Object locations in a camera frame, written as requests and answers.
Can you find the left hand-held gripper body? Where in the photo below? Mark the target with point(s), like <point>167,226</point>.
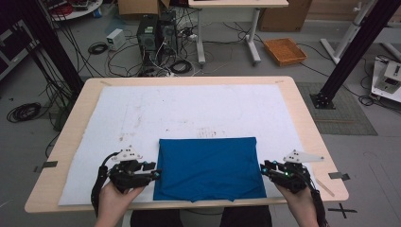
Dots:
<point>127,175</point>

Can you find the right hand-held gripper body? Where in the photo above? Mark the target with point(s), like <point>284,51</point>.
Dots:
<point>293,173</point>

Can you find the blue T-shirt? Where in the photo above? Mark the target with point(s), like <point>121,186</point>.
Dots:
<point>208,170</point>

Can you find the person's left hand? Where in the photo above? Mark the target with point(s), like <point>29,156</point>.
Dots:
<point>115,201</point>

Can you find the person's right hand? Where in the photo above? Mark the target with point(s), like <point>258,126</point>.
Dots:
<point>299,205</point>

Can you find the thin wooden stick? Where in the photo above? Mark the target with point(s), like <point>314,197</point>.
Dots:
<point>325,187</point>

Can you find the person's left leg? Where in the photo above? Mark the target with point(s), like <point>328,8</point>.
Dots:
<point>157,219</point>

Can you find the person's leg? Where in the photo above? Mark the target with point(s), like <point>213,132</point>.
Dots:
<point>246,217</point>
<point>157,219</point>

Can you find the black tape strip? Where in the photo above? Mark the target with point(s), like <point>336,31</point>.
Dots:
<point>339,176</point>
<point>47,164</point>

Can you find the person's right leg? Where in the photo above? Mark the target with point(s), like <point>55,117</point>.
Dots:
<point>246,217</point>

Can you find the black tape cross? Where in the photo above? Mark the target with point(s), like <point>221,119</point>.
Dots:
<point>342,210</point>

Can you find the white felt mat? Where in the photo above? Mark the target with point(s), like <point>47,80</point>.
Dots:
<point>189,110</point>

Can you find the grey floor mat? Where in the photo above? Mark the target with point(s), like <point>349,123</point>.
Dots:
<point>343,116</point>

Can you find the orange tray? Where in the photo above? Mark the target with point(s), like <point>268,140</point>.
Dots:
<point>284,51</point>

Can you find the black computer tower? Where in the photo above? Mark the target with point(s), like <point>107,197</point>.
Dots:
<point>147,39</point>
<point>167,31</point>

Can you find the white power supply box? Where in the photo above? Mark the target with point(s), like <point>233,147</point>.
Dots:
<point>115,38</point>

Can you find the white electronic device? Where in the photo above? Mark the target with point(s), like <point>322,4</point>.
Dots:
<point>391,78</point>

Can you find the cardboard box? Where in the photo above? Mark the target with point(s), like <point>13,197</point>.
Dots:
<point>285,17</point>
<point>138,7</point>

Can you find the white metal stand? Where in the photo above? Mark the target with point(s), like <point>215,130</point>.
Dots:
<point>346,34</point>

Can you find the white desk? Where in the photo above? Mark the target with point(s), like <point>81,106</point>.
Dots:
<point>238,3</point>

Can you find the round white table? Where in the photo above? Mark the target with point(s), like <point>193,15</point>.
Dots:
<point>78,9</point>

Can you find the black aluminium post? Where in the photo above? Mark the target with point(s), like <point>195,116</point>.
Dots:
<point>50,50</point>
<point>356,53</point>

